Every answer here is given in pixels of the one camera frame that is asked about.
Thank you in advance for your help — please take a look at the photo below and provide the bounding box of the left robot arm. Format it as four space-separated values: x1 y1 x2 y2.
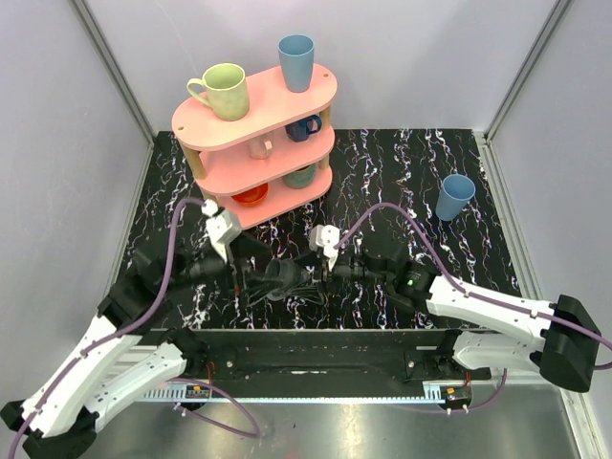
1 235 268 458

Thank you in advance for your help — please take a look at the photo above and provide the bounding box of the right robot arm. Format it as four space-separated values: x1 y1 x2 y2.
325 255 601 393

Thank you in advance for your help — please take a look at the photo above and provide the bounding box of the orange bowl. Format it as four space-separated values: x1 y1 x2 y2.
231 183 269 207

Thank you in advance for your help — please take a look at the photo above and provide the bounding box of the teal speckled cup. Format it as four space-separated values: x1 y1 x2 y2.
282 164 317 189

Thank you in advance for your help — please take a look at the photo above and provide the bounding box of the pink three-tier shelf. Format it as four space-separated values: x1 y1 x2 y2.
171 64 338 229

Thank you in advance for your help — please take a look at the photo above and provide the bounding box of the pink mug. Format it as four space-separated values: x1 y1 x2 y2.
248 136 273 160

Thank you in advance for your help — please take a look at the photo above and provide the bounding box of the blue tumbler on table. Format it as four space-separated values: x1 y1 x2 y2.
435 174 476 221

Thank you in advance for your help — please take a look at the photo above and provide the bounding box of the dark blue mug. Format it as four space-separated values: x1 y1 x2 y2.
285 115 322 142

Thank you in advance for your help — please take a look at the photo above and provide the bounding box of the green mug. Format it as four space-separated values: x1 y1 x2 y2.
186 63 250 121

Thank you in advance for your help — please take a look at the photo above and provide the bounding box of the blue tumbler on shelf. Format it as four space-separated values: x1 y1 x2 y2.
277 34 315 93

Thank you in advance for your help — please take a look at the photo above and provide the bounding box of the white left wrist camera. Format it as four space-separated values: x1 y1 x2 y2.
201 200 242 262

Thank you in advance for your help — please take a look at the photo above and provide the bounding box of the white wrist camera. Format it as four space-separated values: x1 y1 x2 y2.
201 200 242 262
309 225 340 272

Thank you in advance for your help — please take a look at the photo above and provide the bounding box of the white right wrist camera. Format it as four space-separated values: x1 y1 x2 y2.
309 225 340 272

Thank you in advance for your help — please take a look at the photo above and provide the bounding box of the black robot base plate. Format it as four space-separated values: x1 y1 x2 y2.
194 329 491 383

